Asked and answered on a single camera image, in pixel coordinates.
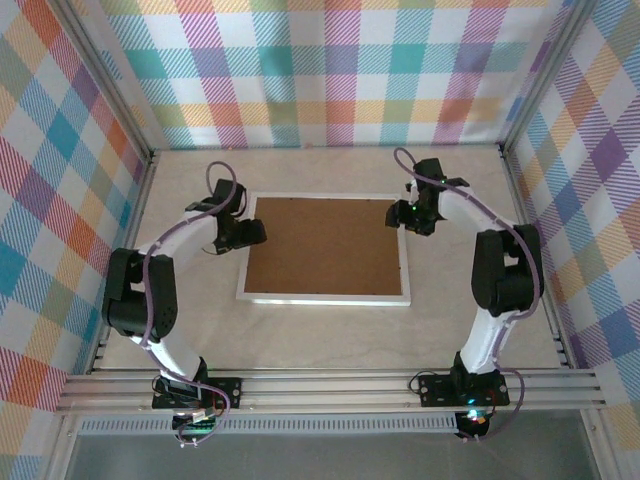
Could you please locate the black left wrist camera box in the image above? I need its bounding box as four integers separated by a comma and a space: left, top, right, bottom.
233, 218, 268, 249

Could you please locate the aluminium corner post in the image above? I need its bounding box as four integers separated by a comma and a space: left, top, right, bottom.
53, 0, 157, 161
498, 0, 594, 151

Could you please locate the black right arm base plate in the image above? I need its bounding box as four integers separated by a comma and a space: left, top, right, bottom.
416, 372, 512, 408

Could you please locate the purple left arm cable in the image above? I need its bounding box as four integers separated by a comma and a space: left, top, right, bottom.
141, 160, 240, 449

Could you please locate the aluminium mounting rail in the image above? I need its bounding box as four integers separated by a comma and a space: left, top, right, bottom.
53, 368, 607, 415

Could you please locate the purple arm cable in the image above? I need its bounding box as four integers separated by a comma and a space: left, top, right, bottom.
393, 146, 547, 444
141, 160, 240, 449

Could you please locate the grey slotted cable duct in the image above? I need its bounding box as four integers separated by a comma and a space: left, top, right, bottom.
78, 416, 460, 437

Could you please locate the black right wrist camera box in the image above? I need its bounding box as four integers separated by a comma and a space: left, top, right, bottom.
384, 199, 409, 229

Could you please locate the white picture frame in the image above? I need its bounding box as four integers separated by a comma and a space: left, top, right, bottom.
235, 191, 413, 309

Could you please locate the brown backing board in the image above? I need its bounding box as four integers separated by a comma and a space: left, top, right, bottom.
242, 196, 406, 295

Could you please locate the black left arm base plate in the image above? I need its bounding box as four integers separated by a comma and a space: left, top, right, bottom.
151, 376, 244, 410

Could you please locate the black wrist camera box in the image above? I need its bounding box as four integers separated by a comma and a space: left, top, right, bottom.
384, 199, 409, 229
233, 218, 268, 249

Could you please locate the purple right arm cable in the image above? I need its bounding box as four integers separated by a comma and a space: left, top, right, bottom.
393, 146, 547, 444

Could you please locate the aluminium frame leg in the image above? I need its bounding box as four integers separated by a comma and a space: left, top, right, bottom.
45, 413, 82, 480
581, 409, 620, 480

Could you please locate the aluminium table side rail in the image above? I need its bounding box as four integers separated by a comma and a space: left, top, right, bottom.
499, 142, 574, 370
88, 147, 160, 375

